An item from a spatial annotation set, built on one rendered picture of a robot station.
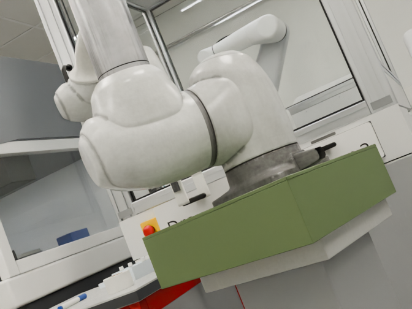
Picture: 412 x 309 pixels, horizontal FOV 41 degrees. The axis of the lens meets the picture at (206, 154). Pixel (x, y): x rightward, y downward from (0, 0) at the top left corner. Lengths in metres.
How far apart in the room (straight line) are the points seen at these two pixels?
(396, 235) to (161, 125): 0.96
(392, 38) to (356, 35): 3.30
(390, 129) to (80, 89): 0.88
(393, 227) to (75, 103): 0.96
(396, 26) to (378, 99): 3.36
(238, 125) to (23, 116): 1.51
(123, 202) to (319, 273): 1.14
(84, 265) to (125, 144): 1.44
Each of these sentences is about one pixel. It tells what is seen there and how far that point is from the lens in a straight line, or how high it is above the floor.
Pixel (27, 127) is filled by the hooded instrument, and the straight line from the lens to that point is 2.38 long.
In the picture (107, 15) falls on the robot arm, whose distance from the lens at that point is 1.04.
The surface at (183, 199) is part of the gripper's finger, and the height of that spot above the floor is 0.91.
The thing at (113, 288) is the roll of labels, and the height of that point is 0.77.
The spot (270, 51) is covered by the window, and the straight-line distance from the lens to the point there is 1.79.
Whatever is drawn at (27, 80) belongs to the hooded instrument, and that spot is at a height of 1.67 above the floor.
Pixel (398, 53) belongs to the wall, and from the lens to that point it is 5.00.
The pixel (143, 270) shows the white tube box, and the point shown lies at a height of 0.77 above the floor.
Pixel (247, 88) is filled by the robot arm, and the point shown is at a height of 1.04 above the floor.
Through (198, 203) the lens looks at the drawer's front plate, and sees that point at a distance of 1.51.
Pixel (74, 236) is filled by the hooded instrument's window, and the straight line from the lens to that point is 2.38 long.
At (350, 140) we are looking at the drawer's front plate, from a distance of 1.69.
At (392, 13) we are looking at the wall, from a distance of 5.05.
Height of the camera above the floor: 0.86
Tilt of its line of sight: 6 degrees up
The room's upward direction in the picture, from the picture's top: 22 degrees counter-clockwise
